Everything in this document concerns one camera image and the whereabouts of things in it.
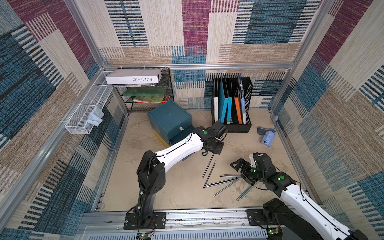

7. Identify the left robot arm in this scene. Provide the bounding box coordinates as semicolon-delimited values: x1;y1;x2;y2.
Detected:
124;121;228;230

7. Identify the black mesh file organizer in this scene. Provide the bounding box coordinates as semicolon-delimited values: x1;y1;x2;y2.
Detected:
211;76;253;133

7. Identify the dark pencil bundle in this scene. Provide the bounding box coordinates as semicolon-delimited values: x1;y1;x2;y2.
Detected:
201;152;217;189

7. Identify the white FOLIO box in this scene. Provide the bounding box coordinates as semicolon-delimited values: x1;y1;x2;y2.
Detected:
106;69;162;85

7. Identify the teal pencil pair horizontal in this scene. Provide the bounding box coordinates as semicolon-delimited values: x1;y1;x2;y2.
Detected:
220;174;241;178

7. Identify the teal pencil pair right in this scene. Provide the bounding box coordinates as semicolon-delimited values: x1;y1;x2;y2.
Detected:
236;182;257;201

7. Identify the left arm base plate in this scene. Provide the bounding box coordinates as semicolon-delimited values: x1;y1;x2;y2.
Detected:
123;212;167;230

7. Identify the light blue cloth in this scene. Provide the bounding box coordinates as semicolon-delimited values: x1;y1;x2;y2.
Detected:
85;106;105;128

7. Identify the teal drawer cabinet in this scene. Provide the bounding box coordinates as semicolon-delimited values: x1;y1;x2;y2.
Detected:
148;100;194;145

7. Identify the blue white stapler device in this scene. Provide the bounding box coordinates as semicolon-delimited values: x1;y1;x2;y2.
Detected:
257;116;278;147

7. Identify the orange folder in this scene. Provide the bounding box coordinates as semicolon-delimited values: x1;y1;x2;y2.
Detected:
234;97;243;125

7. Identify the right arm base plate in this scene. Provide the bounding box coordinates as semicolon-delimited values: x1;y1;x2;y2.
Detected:
246;209;278;227

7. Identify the white wire basket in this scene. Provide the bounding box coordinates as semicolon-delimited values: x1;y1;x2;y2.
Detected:
65;85;113;135

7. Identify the teal folder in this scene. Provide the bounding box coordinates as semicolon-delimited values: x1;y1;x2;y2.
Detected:
218;79;229;124

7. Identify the teal drawer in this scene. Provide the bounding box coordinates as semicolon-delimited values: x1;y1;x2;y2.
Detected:
157;126;203;168

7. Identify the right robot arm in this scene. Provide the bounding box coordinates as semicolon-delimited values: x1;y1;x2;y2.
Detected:
230;153;367;240

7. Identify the yellow bottom drawer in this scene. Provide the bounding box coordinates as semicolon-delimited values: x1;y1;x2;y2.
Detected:
153;130;170;148

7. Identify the green book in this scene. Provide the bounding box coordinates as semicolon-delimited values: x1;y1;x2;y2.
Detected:
122;87;167;97

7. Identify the teal pencil diagonal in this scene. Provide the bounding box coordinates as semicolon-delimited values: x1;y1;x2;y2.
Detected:
212;178;239;198

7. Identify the black wire shelf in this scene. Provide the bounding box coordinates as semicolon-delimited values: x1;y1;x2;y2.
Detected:
115;68;175;113

